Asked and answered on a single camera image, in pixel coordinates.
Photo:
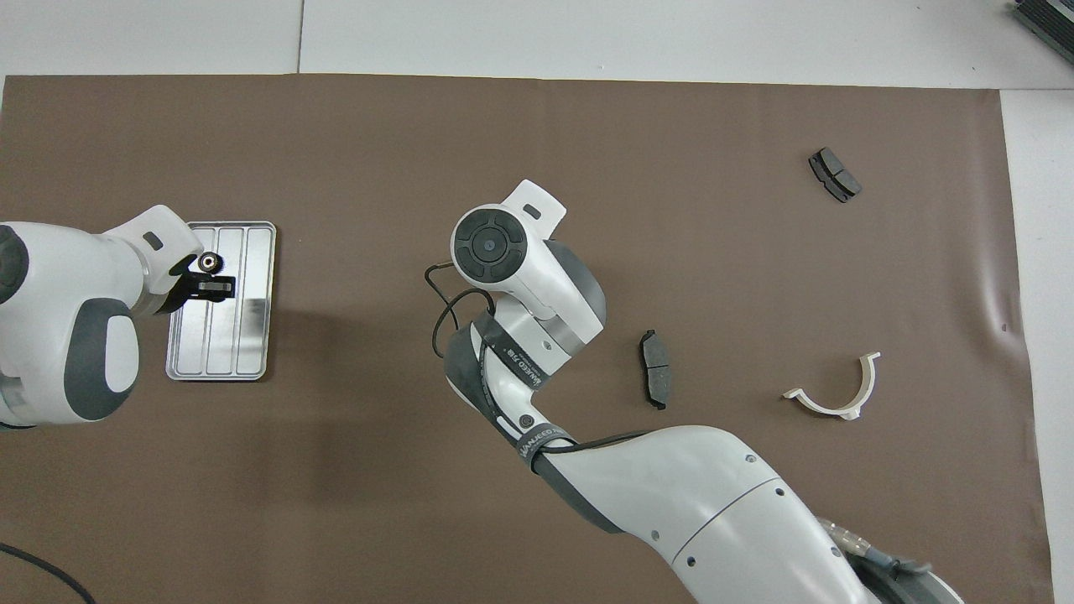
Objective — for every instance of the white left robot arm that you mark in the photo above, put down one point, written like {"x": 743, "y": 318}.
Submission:
{"x": 50, "y": 294}

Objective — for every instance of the brown paper table mat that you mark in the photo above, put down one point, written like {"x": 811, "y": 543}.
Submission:
{"x": 336, "y": 503}

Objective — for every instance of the large black bearing gear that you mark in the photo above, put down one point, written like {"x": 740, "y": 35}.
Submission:
{"x": 211, "y": 262}

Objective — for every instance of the long grey brake pad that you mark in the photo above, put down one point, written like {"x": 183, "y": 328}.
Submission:
{"x": 657, "y": 373}

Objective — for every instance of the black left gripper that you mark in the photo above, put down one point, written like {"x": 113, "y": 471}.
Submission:
{"x": 189, "y": 289}

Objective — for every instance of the silver ribbed metal tray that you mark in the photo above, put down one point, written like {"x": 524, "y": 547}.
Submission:
{"x": 256, "y": 335}

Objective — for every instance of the black ribbed device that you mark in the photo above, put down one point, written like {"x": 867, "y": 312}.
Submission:
{"x": 1049, "y": 17}

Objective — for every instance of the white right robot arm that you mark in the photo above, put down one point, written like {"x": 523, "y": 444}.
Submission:
{"x": 713, "y": 503}

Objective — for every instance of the short grey brake pad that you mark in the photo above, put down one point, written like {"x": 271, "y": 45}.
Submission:
{"x": 836, "y": 174}

